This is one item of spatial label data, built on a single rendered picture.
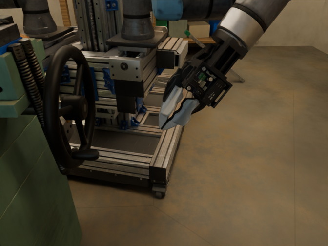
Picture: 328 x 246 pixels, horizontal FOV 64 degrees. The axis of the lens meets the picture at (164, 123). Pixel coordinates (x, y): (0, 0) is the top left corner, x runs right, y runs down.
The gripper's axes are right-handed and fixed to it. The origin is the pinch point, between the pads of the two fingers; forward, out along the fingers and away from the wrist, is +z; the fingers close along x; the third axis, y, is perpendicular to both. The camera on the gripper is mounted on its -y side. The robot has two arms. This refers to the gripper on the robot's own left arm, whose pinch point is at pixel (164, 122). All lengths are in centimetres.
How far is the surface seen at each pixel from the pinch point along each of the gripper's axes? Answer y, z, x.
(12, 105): -3.1, 14.8, -25.9
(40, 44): -40, 9, -35
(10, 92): -4.5, 13.2, -27.8
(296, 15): -326, -175, 161
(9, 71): -3.6, 9.5, -29.7
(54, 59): -4.7, 2.8, -24.3
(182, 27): -299, -58, 35
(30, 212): -18, 47, -10
